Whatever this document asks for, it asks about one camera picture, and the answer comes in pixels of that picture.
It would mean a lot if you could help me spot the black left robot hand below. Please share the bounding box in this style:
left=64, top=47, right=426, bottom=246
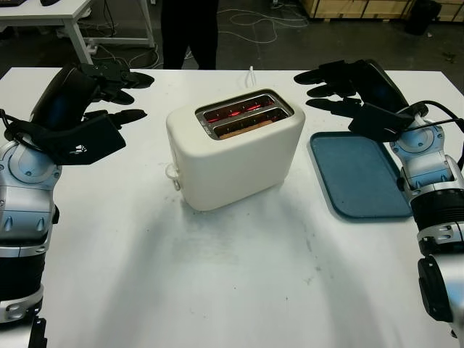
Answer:
left=30, top=62, right=155, bottom=133

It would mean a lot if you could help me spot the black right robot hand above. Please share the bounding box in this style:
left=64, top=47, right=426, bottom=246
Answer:
left=294, top=59, right=411, bottom=119

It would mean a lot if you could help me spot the toast slice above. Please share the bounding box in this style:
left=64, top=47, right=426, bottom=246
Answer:
left=219, top=117, right=277, bottom=141

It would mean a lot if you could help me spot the person in dark trousers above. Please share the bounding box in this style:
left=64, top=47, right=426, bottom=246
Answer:
left=161, top=0, right=220, bottom=70

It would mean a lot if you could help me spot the white two-slot toaster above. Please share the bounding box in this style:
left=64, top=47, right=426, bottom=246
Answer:
left=165, top=88, right=306, bottom=212

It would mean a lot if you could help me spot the black bin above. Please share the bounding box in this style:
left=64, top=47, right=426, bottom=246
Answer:
left=404, top=0, right=442, bottom=36

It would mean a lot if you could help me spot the wooden crate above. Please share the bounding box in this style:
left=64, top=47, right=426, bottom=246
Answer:
left=297, top=0, right=418, bottom=21

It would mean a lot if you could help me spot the white desk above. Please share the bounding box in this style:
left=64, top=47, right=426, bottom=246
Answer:
left=0, top=0, right=157, bottom=66

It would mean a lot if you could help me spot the blue plastic tray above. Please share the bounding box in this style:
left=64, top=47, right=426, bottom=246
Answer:
left=309, top=130, right=413, bottom=220

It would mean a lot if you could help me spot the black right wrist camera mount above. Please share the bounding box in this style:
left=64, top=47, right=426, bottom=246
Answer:
left=348, top=102, right=418, bottom=143

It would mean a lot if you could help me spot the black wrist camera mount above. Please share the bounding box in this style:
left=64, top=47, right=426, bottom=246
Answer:
left=7, top=111, right=127, bottom=166
left=348, top=102, right=418, bottom=143

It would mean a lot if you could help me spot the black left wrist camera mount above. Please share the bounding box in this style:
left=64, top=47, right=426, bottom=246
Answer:
left=7, top=111, right=127, bottom=166

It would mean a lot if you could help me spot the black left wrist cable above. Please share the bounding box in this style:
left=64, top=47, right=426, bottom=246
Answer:
left=0, top=108, right=22, bottom=146

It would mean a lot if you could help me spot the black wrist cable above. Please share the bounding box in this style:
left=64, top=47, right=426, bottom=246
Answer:
left=0, top=108, right=22, bottom=146
left=402, top=100, right=464, bottom=175

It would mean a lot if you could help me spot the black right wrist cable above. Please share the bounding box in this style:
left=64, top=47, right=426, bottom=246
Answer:
left=402, top=100, right=464, bottom=175

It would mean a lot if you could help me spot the grey floor cable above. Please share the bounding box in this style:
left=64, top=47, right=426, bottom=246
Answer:
left=96, top=45, right=164, bottom=69

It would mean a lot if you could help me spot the white toaster power cord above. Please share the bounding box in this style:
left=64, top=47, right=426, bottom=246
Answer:
left=243, top=65, right=259, bottom=88

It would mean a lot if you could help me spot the white floor cable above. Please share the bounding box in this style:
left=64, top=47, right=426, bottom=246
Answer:
left=217, top=9, right=309, bottom=46

